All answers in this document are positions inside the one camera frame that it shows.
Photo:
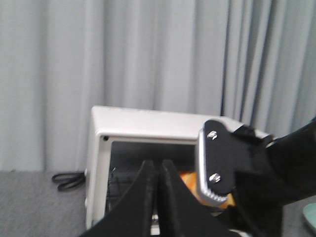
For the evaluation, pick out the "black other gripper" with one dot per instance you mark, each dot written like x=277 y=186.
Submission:
x=262 y=174

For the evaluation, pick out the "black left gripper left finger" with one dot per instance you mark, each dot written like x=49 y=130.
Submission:
x=132 y=215

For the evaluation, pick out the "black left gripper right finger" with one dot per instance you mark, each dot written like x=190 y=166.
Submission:
x=180 y=214

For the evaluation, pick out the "golden croissant bread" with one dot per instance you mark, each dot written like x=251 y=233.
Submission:
x=189 y=179

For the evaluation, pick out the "white Toshiba toaster oven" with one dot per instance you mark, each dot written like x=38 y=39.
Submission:
x=121 y=139

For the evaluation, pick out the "grey pleated curtain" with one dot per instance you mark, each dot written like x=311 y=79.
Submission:
x=250 y=60

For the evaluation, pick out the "light green plate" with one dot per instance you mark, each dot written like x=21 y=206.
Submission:
x=309 y=212

